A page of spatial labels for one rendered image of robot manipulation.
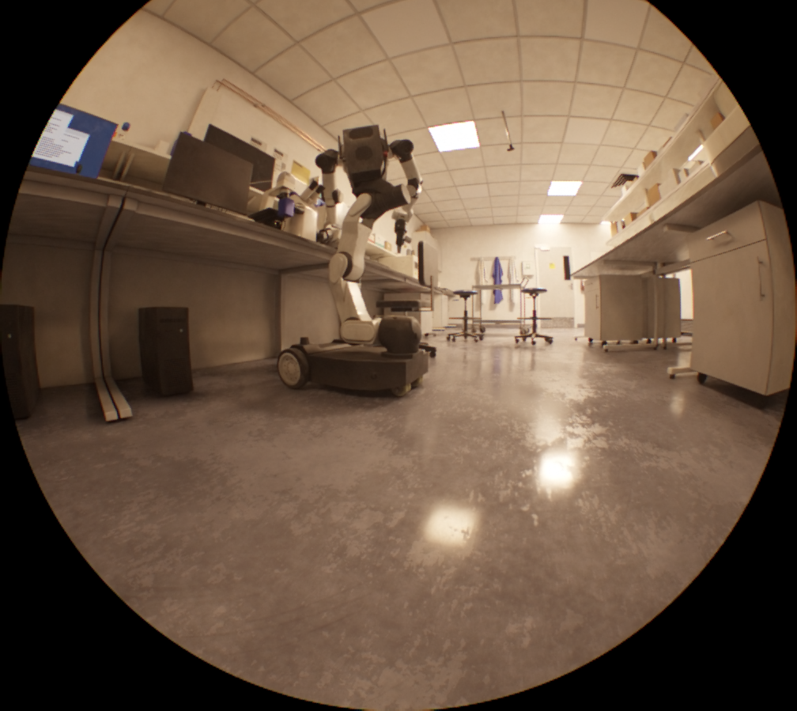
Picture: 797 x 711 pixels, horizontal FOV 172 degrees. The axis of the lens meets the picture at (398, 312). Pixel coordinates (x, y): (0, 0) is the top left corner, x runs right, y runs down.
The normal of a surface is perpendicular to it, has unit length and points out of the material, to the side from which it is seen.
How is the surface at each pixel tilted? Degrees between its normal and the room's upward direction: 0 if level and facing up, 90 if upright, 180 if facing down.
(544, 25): 180
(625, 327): 90
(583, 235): 90
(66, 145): 86
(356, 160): 101
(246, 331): 90
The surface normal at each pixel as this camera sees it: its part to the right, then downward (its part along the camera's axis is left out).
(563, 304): -0.38, 0.00
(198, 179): 0.92, -0.07
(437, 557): 0.00, -1.00
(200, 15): 0.00, 1.00
